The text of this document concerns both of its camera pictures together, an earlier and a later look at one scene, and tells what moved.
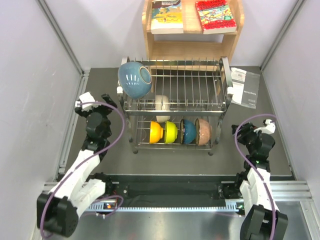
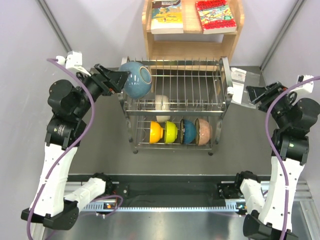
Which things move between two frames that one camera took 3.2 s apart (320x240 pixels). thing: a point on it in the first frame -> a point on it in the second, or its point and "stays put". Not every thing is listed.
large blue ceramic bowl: [135, 79] stays put
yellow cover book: [166, 17] stays put
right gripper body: [249, 137] -> [281, 104]
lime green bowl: [170, 132] stays put
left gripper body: [104, 110] -> [100, 87]
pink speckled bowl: [203, 131] stays put
